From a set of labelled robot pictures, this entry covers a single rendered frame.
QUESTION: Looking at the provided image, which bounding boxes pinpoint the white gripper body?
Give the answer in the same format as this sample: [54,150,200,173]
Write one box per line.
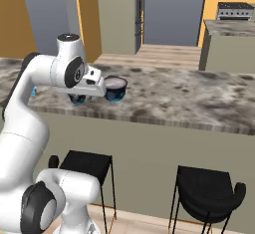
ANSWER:
[55,78,108,99]

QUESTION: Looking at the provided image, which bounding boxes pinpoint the small dark blue yogurt container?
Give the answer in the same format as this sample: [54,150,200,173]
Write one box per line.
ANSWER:
[68,93,93,106]

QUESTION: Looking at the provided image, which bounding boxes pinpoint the large dark blue yogurt container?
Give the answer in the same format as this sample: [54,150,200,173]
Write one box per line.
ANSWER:
[104,75,129,104]

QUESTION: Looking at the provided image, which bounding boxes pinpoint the black square bar stool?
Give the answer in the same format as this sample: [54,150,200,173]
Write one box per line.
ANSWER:
[59,149,118,234]

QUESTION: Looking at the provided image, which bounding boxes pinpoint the tall pale green cupboard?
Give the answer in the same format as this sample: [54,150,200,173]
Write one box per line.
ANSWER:
[96,0,144,56]

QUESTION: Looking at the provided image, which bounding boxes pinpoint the black bucket seat bar stool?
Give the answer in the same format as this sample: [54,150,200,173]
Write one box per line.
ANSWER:
[167,164,248,234]
[48,154,61,169]

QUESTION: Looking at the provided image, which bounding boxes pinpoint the pale green kitchen island base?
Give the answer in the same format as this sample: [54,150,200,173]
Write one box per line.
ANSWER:
[32,111,255,234]

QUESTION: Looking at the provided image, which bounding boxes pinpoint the grey fridge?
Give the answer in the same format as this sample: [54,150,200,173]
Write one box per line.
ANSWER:
[142,0,209,48]

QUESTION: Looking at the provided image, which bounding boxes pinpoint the pale green counter cupboard run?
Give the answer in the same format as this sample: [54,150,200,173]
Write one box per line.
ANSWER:
[198,19,255,75]

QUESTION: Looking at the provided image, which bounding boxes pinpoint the steel range cooker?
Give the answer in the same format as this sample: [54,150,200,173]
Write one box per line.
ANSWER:
[215,1,255,22]

